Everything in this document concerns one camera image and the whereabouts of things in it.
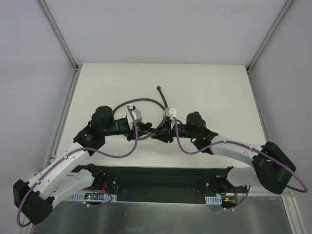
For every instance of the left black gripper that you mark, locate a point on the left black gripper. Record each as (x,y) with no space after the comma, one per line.
(132,131)

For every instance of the right aluminium frame post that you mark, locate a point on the right aluminium frame post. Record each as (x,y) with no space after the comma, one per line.
(270,33)

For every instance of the right white cable duct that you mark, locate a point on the right white cable duct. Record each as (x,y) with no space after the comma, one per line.
(213,200)

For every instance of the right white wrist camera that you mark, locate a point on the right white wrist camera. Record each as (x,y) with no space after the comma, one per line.
(170,113)

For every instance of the white cable duct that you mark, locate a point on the white cable duct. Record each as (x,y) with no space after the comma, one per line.
(213,200)
(86,196)

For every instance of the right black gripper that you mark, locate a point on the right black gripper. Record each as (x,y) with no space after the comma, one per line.
(168,133)

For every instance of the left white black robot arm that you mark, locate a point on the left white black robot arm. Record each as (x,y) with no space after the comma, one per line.
(38,196)

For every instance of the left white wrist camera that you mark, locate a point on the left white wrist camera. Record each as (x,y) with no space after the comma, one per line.
(133,111)

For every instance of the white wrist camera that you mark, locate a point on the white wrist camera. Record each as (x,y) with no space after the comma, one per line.
(133,111)
(170,113)

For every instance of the aluminium frame post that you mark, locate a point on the aluminium frame post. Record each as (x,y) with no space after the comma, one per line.
(270,33)
(58,34)

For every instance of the left aluminium frame post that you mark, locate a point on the left aluminium frame post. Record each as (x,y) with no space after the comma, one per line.
(58,34)

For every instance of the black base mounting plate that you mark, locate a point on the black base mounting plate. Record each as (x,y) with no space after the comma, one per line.
(166,185)

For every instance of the left white cable duct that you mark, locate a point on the left white cable duct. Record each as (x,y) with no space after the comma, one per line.
(86,196)

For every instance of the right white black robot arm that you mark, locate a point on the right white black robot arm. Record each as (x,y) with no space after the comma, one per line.
(267,165)

